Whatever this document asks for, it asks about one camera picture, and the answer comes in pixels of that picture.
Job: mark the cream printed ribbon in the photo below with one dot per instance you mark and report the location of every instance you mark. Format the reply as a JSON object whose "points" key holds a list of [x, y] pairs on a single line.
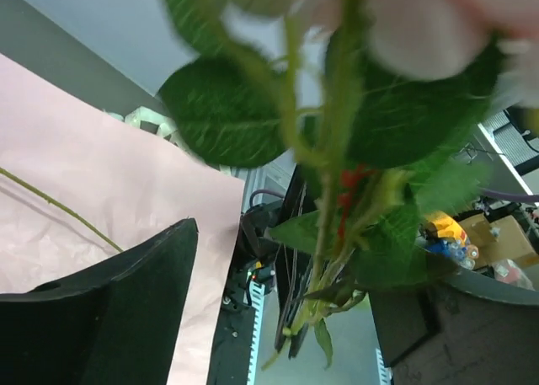
{"points": [[153, 122]]}

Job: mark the pink wrapping paper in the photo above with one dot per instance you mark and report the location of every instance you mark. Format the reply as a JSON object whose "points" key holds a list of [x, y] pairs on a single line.
{"points": [[128, 183]]}

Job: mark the cardboard boxes in background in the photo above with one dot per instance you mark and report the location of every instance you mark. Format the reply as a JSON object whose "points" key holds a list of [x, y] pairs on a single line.
{"points": [[503, 249]]}

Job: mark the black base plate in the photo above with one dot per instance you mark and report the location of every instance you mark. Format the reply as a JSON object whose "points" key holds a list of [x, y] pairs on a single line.
{"points": [[255, 257]]}

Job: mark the mixed artificial flower bunch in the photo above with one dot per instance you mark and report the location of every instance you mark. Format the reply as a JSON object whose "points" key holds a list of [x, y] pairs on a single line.
{"points": [[17, 180]]}

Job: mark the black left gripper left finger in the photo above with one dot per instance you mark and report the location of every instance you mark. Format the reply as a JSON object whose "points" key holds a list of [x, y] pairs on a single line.
{"points": [[116, 322]]}

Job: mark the grey slotted cable duct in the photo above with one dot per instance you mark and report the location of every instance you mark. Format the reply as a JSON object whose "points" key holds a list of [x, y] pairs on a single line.
{"points": [[256, 292]]}

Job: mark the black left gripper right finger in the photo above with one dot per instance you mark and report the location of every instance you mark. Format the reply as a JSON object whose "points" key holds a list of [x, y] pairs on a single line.
{"points": [[468, 329]]}

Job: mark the deep pink rose stem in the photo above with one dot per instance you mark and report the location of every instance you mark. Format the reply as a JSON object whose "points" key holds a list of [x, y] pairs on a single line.
{"points": [[374, 98]]}

